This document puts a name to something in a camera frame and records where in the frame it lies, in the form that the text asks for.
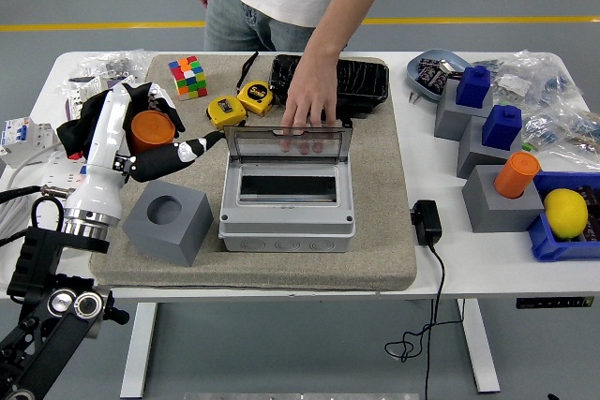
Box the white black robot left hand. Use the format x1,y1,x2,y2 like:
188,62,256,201
63,82,227,229

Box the person's left hand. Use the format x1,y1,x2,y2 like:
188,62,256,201
280,55,340,139

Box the orange cylinder battery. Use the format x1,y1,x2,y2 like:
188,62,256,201
129,111,176,155
493,151,542,199

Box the grey electrical box with lid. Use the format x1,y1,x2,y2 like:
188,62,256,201
217,125,357,254

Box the blue square battery block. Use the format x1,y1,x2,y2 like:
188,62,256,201
456,65,492,110
481,104,523,149

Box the black cloth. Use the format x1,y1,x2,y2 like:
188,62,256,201
55,85,137,161

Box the black plastic tray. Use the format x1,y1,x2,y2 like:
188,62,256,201
269,53,391,119

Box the yellow tape measure 5m label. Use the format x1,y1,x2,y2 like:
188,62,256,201
235,51,276,116

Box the clear bag of white boxes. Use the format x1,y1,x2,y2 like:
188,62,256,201
56,74,143,121

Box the white table leg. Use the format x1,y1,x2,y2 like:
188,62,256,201
120,302,158,399
457,299,502,394

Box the white circuit breaker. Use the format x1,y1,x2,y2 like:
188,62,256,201
0,116,60,170

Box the yellow tape measure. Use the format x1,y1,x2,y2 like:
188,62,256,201
204,96,248,132

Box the colourful puzzle cube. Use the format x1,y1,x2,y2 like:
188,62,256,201
168,54,209,102

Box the clear bag of dark screws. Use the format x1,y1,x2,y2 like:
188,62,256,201
78,49,147,81

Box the black table control panel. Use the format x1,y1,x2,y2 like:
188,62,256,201
516,296,594,310

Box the grey-brown mat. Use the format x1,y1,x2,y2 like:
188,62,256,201
88,53,418,289

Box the grey block with round hole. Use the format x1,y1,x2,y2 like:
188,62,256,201
121,180,216,268

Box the dark printed packet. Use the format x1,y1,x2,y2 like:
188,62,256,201
415,65,450,93
418,57,464,81

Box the grey holder block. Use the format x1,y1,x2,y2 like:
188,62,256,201
457,113,524,180
434,77,494,142
461,164,546,234

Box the blue-grey bowl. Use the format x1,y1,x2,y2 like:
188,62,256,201
406,48,474,102

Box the blue plastic bin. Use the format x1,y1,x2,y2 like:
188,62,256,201
525,170,600,263

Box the black power adapter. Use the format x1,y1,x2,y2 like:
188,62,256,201
410,199,443,246

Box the dark parts in bin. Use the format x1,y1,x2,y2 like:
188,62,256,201
578,184,600,244

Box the yellow lemon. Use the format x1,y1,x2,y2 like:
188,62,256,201
543,187,589,240

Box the clear bag of white parts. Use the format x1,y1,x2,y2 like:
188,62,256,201
494,67,535,102

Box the clear bag of blue parts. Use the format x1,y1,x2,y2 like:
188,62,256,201
529,55,582,110
522,108,571,149

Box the clear bag of brown parts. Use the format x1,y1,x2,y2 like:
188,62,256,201
562,111,600,157

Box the white power strip cable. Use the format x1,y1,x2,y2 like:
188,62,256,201
0,146,65,251

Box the black adapter cord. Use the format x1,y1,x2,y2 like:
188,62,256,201
384,243,466,400

